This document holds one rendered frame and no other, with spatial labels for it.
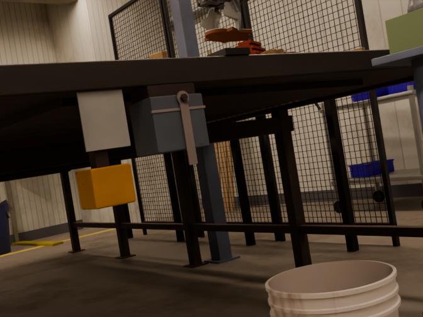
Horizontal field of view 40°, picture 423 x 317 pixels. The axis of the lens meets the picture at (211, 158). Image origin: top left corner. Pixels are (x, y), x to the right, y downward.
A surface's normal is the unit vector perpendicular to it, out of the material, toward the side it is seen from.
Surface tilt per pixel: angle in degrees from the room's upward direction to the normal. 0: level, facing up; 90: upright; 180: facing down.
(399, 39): 90
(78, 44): 90
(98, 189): 90
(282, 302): 93
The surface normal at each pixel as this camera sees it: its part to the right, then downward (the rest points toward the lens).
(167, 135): 0.57, -0.08
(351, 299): 0.12, 0.04
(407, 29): -0.74, 0.12
